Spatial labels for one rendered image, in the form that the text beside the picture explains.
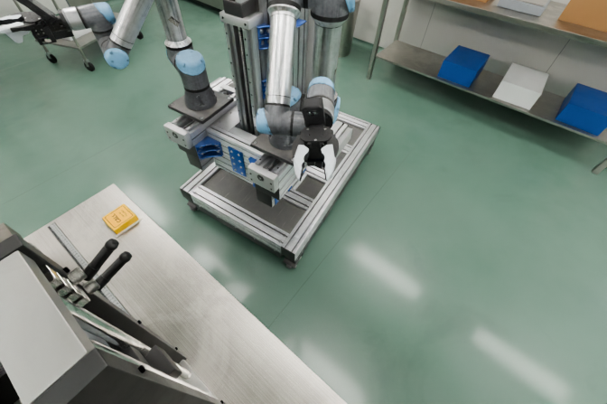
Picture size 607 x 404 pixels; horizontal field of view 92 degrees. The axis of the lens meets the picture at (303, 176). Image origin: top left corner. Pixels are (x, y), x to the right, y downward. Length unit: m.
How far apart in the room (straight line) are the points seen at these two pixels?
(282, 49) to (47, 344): 0.79
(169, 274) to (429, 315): 1.41
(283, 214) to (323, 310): 0.57
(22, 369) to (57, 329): 0.03
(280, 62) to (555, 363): 1.94
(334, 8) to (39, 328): 0.89
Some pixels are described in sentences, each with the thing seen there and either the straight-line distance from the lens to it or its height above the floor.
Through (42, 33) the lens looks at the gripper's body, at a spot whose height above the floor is 1.19.
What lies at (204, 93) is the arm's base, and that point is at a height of 0.89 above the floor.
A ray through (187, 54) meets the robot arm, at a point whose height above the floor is 1.05.
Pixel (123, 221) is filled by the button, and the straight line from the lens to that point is 1.02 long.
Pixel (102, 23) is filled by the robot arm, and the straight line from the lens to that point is 1.46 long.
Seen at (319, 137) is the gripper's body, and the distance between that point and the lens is 0.66.
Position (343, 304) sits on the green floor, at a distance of 1.78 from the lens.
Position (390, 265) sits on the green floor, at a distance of 1.93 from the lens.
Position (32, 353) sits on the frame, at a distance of 0.30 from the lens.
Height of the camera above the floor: 1.68
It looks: 49 degrees down
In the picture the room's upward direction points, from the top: 3 degrees clockwise
